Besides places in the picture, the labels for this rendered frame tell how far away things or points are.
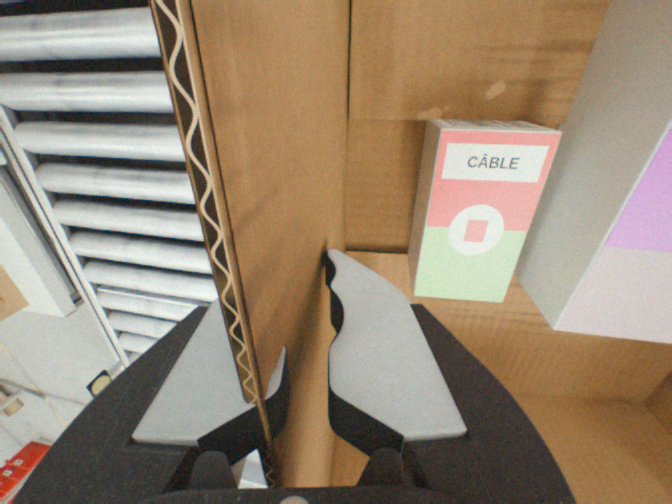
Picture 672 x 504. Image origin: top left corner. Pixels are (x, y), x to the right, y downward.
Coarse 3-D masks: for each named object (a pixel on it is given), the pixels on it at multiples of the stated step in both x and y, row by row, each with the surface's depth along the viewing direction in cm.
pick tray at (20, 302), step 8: (0, 264) 62; (0, 272) 62; (0, 280) 62; (8, 280) 64; (0, 288) 62; (8, 288) 64; (16, 288) 65; (0, 296) 62; (8, 296) 64; (16, 296) 65; (0, 304) 62; (8, 304) 64; (16, 304) 65; (24, 304) 67; (0, 312) 63; (8, 312) 64; (16, 312) 65; (0, 320) 63
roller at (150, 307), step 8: (104, 296) 60; (112, 296) 60; (120, 296) 60; (128, 296) 60; (104, 304) 61; (112, 304) 60; (120, 304) 60; (128, 304) 59; (136, 304) 59; (144, 304) 59; (152, 304) 58; (160, 304) 58; (168, 304) 58; (176, 304) 58; (136, 312) 60; (144, 312) 59; (152, 312) 59; (160, 312) 58; (168, 312) 58; (176, 312) 57; (184, 312) 57
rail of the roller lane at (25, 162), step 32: (0, 64) 43; (32, 64) 46; (0, 128) 45; (32, 160) 48; (64, 160) 53; (32, 192) 51; (64, 192) 53; (64, 224) 54; (64, 256) 57; (96, 288) 61; (96, 320) 66; (128, 352) 71
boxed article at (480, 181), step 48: (432, 144) 15; (480, 144) 14; (528, 144) 14; (432, 192) 15; (480, 192) 15; (528, 192) 15; (432, 240) 17; (480, 240) 16; (432, 288) 18; (480, 288) 18
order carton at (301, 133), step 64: (192, 0) 3; (256, 0) 4; (320, 0) 9; (384, 0) 15; (448, 0) 15; (512, 0) 14; (576, 0) 14; (192, 64) 3; (256, 64) 5; (320, 64) 9; (384, 64) 16; (448, 64) 16; (512, 64) 15; (576, 64) 15; (192, 128) 3; (256, 128) 5; (320, 128) 10; (384, 128) 18; (192, 192) 4; (256, 192) 5; (320, 192) 11; (384, 192) 20; (256, 256) 5; (320, 256) 12; (384, 256) 22; (256, 320) 6; (320, 320) 13; (448, 320) 25; (512, 320) 24; (256, 384) 6; (320, 384) 15; (512, 384) 27; (576, 384) 26; (640, 384) 26; (320, 448) 16; (576, 448) 24; (640, 448) 23
